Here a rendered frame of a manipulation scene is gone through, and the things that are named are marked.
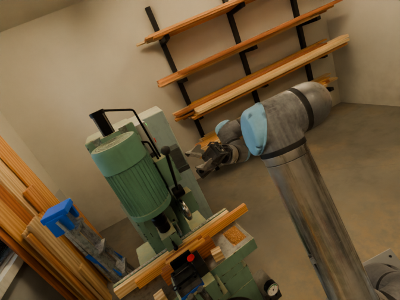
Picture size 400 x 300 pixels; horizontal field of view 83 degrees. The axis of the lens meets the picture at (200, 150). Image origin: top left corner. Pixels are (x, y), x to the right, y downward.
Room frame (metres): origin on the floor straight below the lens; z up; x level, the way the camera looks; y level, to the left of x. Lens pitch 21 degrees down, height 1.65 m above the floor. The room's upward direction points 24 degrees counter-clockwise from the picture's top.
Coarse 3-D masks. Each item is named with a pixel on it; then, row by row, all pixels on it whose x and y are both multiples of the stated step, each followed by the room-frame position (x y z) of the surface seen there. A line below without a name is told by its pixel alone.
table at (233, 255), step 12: (228, 228) 0.86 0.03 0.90; (240, 228) 0.83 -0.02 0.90; (216, 240) 0.82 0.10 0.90; (228, 240) 0.79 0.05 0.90; (252, 240) 0.74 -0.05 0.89; (228, 252) 0.73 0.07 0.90; (240, 252) 0.72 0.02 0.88; (216, 264) 0.70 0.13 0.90; (228, 264) 0.70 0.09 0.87; (216, 276) 0.67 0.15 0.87; (144, 288) 0.74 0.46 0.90; (156, 288) 0.71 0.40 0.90; (168, 288) 0.69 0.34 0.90
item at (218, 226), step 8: (240, 208) 0.91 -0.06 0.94; (224, 216) 0.90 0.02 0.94; (232, 216) 0.89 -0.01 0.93; (216, 224) 0.87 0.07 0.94; (224, 224) 0.88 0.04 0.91; (208, 232) 0.85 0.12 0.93; (216, 232) 0.86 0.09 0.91; (168, 256) 0.81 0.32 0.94; (160, 264) 0.78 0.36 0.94; (152, 272) 0.77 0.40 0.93; (160, 272) 0.77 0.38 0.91; (136, 280) 0.75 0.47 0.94; (144, 280) 0.75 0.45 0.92
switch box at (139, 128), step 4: (140, 120) 1.20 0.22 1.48; (136, 124) 1.13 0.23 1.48; (144, 124) 1.12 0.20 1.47; (136, 128) 1.11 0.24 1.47; (140, 128) 1.11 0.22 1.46; (140, 132) 1.11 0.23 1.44; (144, 132) 1.12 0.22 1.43; (148, 132) 1.12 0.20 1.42; (140, 136) 1.11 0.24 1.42; (144, 136) 1.11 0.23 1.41; (152, 136) 1.13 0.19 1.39; (144, 140) 1.11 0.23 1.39; (148, 140) 1.12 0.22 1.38; (152, 140) 1.12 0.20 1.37; (156, 144) 1.12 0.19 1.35; (148, 148) 1.11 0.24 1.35
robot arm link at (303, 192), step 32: (288, 96) 0.50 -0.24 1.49; (256, 128) 0.47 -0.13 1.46; (288, 128) 0.46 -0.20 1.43; (288, 160) 0.44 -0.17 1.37; (288, 192) 0.43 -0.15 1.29; (320, 192) 0.41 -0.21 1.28; (320, 224) 0.39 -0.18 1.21; (320, 256) 0.37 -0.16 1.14; (352, 256) 0.36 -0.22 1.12; (352, 288) 0.33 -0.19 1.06
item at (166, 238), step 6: (168, 222) 0.86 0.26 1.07; (156, 228) 0.86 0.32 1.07; (174, 228) 0.80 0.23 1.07; (162, 234) 0.80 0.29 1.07; (168, 234) 0.78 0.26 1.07; (174, 234) 0.77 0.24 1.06; (162, 240) 0.76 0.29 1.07; (168, 240) 0.77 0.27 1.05; (174, 240) 0.77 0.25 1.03; (180, 240) 0.78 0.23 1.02; (168, 246) 0.76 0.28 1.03
